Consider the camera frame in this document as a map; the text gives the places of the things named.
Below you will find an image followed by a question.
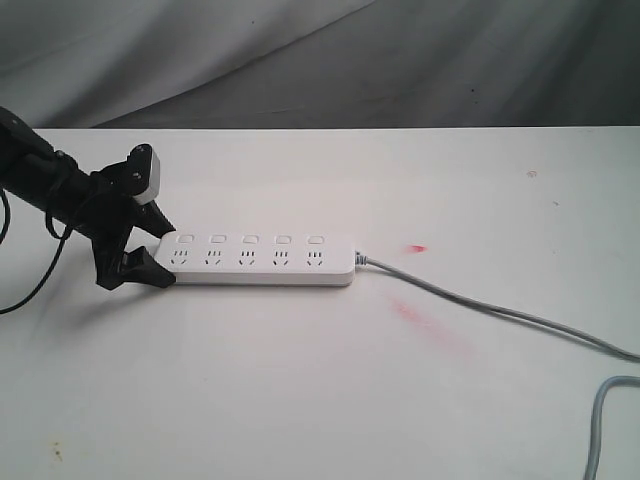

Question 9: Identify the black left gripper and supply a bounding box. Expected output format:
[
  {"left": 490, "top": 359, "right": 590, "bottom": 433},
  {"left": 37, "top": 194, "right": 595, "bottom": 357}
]
[{"left": 76, "top": 164, "right": 176, "bottom": 289}]

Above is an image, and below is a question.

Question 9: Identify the white five-outlet power strip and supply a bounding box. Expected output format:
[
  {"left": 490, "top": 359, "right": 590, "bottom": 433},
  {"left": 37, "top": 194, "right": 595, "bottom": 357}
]
[{"left": 154, "top": 230, "right": 356, "bottom": 287}]

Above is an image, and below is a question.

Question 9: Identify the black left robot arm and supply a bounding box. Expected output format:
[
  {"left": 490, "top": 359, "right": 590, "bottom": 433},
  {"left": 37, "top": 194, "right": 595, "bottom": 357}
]
[{"left": 1, "top": 108, "right": 176, "bottom": 290}]

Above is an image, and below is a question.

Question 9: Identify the grey fabric backdrop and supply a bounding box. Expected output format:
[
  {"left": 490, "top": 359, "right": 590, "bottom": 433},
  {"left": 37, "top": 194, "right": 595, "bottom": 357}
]
[{"left": 1, "top": 1, "right": 639, "bottom": 129}]

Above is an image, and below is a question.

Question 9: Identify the grey power cable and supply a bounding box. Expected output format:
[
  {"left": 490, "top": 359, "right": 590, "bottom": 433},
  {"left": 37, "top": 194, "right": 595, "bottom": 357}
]
[{"left": 353, "top": 249, "right": 640, "bottom": 480}]

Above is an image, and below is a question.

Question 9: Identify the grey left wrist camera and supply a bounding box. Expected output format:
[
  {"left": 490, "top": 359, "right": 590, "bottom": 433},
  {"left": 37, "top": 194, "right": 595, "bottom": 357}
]
[{"left": 122, "top": 143, "right": 161, "bottom": 205}]

